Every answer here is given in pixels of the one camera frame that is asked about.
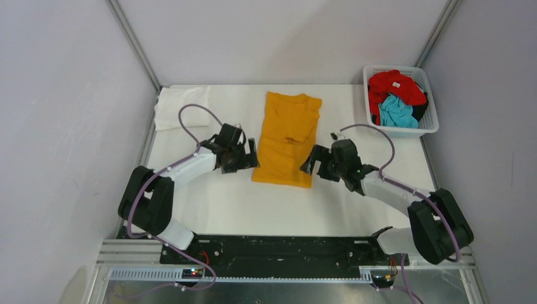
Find black garment in basket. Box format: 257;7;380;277
412;87;429;122

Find light blue t shirt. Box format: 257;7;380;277
378;94;419;129

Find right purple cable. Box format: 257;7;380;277
339;123;462;304

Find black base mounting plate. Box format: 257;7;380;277
158;233;409;281

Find folded white t shirt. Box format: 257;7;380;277
154;85;211;131

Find purple cable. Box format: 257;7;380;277
125;104;223;293
339;123;462;304

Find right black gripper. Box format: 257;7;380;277
300;144;346;182

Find small circuit board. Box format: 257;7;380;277
181;268;205;280
372;275;395;289

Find red t shirt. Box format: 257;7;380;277
367;70;425;126

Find right small circuit board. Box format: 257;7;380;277
372;275;395;289

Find white plastic laundry basket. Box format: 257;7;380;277
363;64;439;138

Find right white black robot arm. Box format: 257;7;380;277
300;139;474;265

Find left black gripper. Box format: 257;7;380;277
222;137;259;174

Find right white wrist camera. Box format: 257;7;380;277
330;132;346;141

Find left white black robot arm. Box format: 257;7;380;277
118;123;259;263

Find yellow t shirt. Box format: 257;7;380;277
252;92;322;188

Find aluminium frame rails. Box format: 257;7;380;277
97;85;474;293

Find left small circuit board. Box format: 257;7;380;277
181;268;205;280

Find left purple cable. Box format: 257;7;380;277
125;104;223;293

